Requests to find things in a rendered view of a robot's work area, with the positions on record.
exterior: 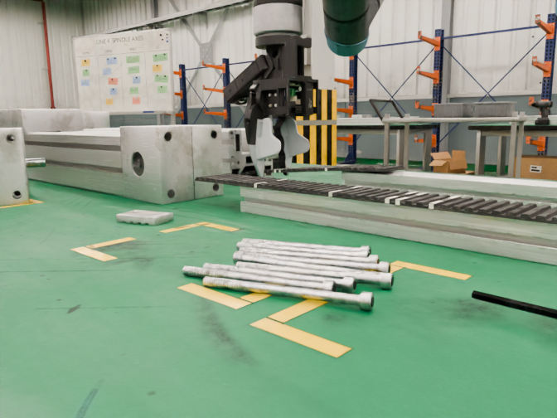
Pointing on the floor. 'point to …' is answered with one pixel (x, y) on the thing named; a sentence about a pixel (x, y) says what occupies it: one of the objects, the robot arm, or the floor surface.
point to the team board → (126, 73)
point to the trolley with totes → (461, 112)
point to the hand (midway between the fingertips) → (270, 168)
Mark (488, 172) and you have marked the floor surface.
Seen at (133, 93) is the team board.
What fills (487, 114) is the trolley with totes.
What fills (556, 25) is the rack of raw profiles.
